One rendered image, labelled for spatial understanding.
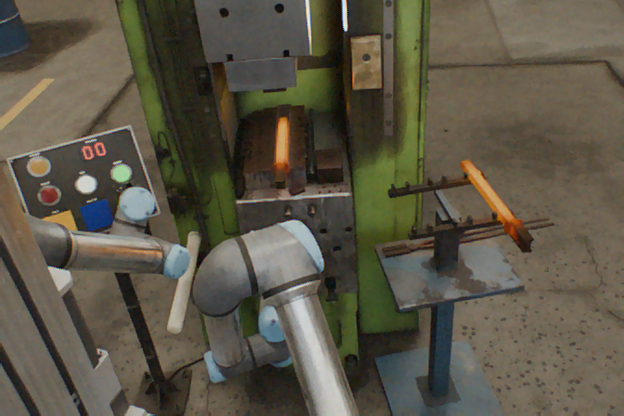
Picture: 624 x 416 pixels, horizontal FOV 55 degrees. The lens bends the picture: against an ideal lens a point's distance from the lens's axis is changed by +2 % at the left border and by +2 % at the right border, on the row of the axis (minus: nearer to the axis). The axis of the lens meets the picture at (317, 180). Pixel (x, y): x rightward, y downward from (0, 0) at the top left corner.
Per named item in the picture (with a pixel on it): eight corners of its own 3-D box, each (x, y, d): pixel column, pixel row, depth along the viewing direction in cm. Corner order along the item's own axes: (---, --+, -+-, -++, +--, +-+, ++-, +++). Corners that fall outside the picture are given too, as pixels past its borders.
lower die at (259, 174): (306, 186, 194) (305, 163, 189) (246, 189, 194) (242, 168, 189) (305, 123, 228) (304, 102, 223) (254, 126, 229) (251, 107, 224)
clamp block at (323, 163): (344, 183, 194) (343, 166, 190) (318, 185, 194) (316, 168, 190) (342, 162, 203) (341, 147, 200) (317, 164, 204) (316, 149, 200)
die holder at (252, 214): (357, 292, 214) (352, 193, 189) (253, 300, 215) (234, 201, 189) (347, 200, 260) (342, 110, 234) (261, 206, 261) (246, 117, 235)
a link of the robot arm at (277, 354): (250, 356, 151) (243, 326, 145) (291, 340, 154) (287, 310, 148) (259, 379, 145) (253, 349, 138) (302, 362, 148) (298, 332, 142)
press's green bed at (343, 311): (360, 374, 241) (357, 292, 214) (269, 381, 242) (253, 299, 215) (351, 278, 287) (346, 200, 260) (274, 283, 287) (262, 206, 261)
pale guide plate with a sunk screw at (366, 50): (381, 88, 188) (381, 36, 178) (353, 90, 188) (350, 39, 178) (381, 84, 189) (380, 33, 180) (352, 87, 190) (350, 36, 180)
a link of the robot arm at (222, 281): (189, 295, 104) (215, 397, 141) (250, 275, 107) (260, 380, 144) (174, 243, 110) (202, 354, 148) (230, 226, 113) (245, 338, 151)
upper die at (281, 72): (296, 87, 174) (293, 57, 168) (228, 92, 174) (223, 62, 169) (297, 33, 208) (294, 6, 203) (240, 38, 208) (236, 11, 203)
